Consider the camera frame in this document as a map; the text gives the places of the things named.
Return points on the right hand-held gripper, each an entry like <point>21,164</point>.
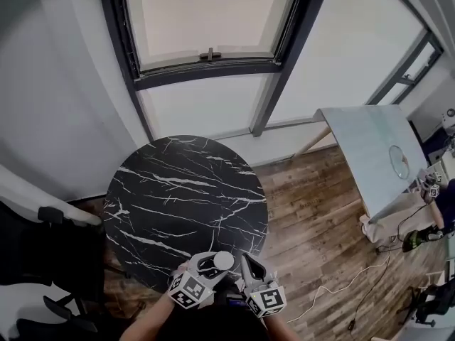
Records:
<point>268,300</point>

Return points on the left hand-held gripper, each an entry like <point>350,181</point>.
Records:
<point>188,290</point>

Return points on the clear plastic lid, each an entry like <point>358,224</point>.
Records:
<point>224,259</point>

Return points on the person's left forearm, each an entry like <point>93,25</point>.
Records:
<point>149,318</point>

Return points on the person's left hand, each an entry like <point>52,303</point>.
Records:
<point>179,270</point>

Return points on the person's black shirt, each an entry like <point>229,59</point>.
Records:
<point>209,325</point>

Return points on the round black marble table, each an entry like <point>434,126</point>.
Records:
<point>177,197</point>

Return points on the black office chair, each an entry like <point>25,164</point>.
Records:
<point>42,247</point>
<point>437,304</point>

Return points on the white table with wooden legs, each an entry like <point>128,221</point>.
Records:
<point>369,147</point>

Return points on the round glass plate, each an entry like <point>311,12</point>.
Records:
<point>399,162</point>

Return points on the large black-framed window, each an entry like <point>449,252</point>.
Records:
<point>206,16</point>

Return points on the narrow black-framed window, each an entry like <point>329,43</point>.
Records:
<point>409,69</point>

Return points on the white wall pipe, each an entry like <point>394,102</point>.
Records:
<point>42,197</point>

